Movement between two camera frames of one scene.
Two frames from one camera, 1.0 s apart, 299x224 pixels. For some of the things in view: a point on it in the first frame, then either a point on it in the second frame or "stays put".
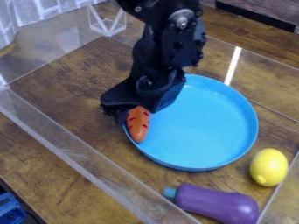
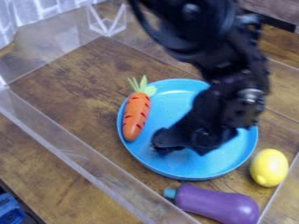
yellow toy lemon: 268,167 stays put
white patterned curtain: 18,12 stays put
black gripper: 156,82 → 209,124
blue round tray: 207,131 stays put
